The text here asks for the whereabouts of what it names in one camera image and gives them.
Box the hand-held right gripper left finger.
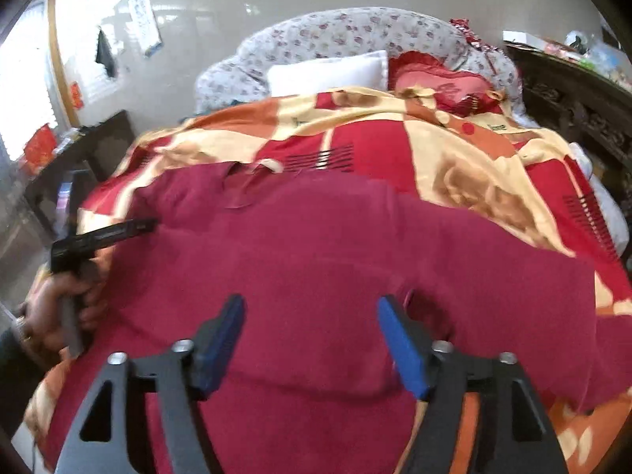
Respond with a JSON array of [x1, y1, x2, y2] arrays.
[[55, 293, 246, 474]]

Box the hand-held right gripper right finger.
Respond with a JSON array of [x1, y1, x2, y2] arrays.
[[376, 295, 568, 474]]

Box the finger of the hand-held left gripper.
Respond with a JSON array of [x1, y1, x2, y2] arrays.
[[74, 218, 159, 252]]

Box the maroon sweater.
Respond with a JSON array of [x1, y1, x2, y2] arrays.
[[42, 163, 600, 474]]

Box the person's left forearm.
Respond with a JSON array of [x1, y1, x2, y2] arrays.
[[0, 326, 50, 460]]

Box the person's left hand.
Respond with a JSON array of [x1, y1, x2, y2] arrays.
[[22, 267, 107, 352]]

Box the dark wooden side table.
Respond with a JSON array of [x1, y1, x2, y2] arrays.
[[24, 110, 137, 239]]

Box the red box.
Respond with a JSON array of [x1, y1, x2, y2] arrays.
[[22, 123, 56, 172]]

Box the dark hanging cloth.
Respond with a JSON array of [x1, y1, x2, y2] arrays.
[[95, 27, 117, 80]]

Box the bright window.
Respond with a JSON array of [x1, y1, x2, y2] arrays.
[[0, 0, 65, 161]]

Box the red orange printed blanket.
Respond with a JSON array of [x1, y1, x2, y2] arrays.
[[22, 86, 632, 474]]

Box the white cloth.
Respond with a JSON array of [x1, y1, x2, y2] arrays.
[[573, 143, 629, 258]]

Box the white pillow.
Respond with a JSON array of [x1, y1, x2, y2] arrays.
[[267, 51, 388, 98]]

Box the red ruffled pillow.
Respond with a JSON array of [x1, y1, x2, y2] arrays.
[[387, 51, 507, 117]]

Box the dark carved wooden cabinet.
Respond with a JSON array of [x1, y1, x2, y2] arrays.
[[506, 42, 632, 179]]

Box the floral grey quilt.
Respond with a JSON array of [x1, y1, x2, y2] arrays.
[[194, 7, 524, 114]]

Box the red patterned cloth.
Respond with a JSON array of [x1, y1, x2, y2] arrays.
[[449, 17, 500, 62]]

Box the white flat box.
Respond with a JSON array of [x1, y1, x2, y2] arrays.
[[502, 30, 545, 46]]

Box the pile of plastic bags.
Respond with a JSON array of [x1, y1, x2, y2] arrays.
[[545, 28, 632, 86]]

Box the wall calendar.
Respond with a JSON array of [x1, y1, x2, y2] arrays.
[[127, 0, 164, 57]]

